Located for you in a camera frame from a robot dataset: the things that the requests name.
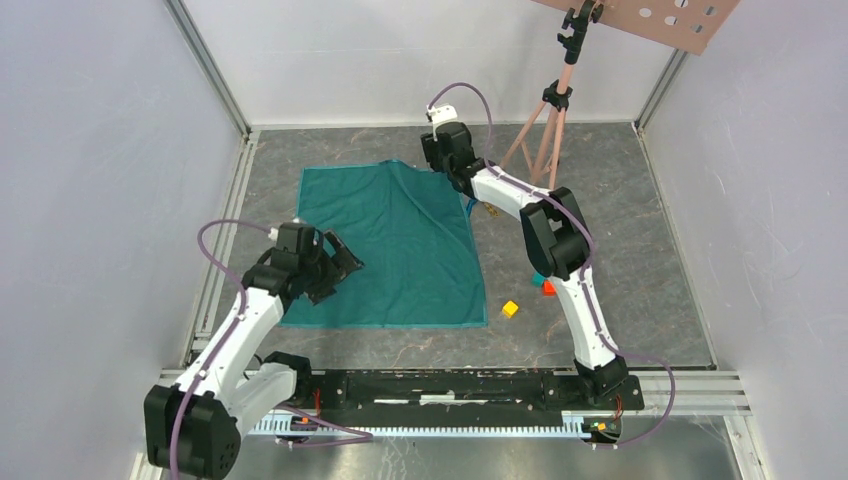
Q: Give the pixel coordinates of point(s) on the red small cube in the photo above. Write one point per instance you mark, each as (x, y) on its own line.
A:
(548, 288)

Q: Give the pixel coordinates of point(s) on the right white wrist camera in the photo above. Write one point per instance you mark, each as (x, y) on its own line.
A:
(439, 115)

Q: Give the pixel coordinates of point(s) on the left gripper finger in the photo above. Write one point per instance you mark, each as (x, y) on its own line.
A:
(342, 258)
(321, 289)

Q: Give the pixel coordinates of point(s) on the yellow small cube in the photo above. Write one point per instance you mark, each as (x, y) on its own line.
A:
(510, 309)

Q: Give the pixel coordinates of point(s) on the teal cloth napkin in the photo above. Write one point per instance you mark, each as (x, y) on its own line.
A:
(410, 229)

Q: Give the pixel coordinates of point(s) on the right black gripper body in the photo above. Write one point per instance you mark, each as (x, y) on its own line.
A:
(435, 161)

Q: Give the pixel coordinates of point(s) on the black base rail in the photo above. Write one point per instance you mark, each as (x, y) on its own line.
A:
(459, 403)

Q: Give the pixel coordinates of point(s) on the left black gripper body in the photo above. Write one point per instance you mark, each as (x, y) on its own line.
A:
(318, 267)

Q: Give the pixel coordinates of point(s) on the pink perforated board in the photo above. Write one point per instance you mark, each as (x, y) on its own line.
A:
(683, 25)

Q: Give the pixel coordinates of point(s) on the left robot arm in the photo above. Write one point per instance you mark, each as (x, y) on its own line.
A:
(196, 425)

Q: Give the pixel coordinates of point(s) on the teal small cube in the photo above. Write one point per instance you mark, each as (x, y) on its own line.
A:
(538, 279)

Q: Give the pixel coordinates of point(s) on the gold metal spoon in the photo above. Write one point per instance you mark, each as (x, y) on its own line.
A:
(491, 210)

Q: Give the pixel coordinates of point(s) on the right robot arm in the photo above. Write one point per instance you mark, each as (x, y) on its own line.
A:
(558, 246)

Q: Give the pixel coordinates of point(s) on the pink tripod stand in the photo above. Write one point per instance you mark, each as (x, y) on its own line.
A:
(555, 98)

